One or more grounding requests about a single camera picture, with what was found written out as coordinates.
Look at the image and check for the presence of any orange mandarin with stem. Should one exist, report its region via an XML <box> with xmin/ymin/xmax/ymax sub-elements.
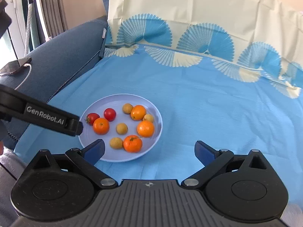
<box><xmin>123</xmin><ymin>135</ymin><xmax>143</xmax><ymax>153</ymax></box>

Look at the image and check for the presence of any black smartphone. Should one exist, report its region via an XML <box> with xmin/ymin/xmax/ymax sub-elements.
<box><xmin>0</xmin><ymin>58</ymin><xmax>32</xmax><ymax>76</ymax></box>

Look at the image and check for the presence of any tan longan fruit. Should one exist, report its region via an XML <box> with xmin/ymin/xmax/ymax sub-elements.
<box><xmin>122</xmin><ymin>103</ymin><xmax>134</xmax><ymax>114</ymax></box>
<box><xmin>109</xmin><ymin>137</ymin><xmax>123</xmax><ymax>150</ymax></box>
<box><xmin>142</xmin><ymin>114</ymin><xmax>154</xmax><ymax>123</ymax></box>
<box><xmin>116</xmin><ymin>123</ymin><xmax>128</xmax><ymax>135</ymax></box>

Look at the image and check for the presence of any lilac round plate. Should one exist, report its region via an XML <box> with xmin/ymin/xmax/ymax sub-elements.
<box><xmin>79</xmin><ymin>94</ymin><xmax>163</xmax><ymax>162</ymax></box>

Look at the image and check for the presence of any dark blue sofa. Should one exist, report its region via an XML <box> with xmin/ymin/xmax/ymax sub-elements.
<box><xmin>0</xmin><ymin>0</ymin><xmax>111</xmax><ymax>151</ymax></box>

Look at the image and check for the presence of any small red tomato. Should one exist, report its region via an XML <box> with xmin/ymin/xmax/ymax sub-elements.
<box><xmin>103</xmin><ymin>108</ymin><xmax>117</xmax><ymax>121</ymax></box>

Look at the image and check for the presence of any blue patterned sofa cover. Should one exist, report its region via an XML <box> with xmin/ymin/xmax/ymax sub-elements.
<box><xmin>14</xmin><ymin>0</ymin><xmax>303</xmax><ymax>209</ymax></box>

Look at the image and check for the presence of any white charging cable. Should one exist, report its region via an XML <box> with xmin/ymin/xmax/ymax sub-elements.
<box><xmin>0</xmin><ymin>62</ymin><xmax>32</xmax><ymax>90</ymax></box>

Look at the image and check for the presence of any grey curtain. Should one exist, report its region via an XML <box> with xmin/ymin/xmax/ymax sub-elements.
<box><xmin>0</xmin><ymin>0</ymin><xmax>70</xmax><ymax>60</ymax></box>

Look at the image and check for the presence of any red tomato with stem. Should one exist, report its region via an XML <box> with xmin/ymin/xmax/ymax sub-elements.
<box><xmin>85</xmin><ymin>113</ymin><xmax>100</xmax><ymax>126</ymax></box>

